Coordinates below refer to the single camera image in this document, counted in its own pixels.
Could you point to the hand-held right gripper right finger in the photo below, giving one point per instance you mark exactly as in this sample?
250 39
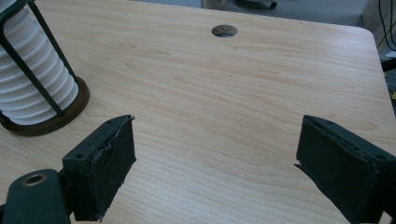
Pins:
339 161

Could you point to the stack of white cups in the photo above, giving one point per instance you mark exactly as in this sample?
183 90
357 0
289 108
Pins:
46 65

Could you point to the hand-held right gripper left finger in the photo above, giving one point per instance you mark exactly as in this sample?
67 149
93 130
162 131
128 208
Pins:
102 174

